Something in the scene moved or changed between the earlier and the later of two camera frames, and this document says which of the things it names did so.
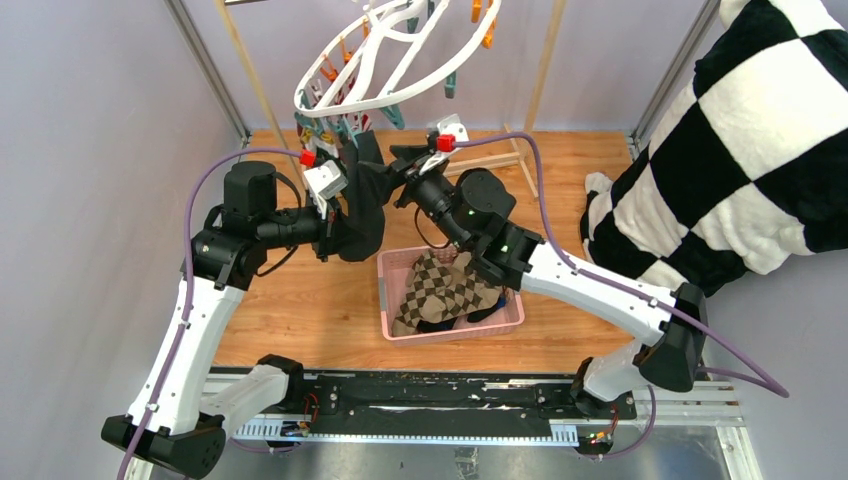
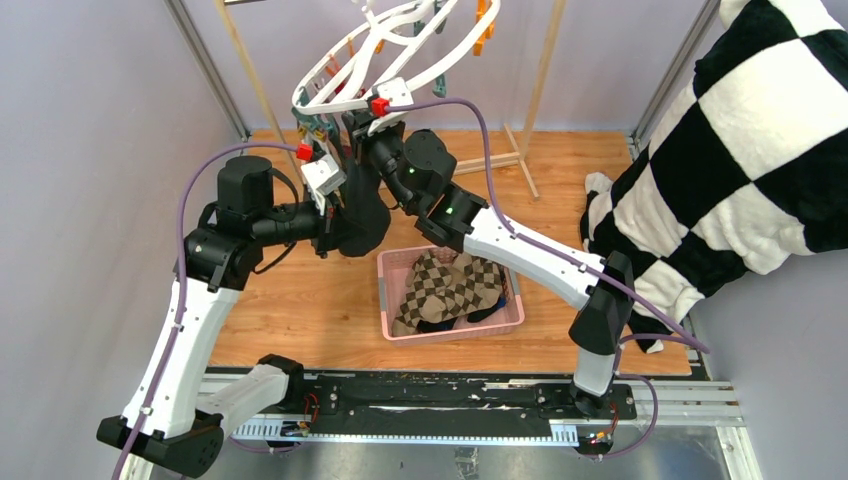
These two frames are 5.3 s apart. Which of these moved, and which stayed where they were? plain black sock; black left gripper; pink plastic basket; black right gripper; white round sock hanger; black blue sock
Moved: black right gripper; white round sock hanger
Stayed: black left gripper; pink plastic basket; black blue sock; plain black sock
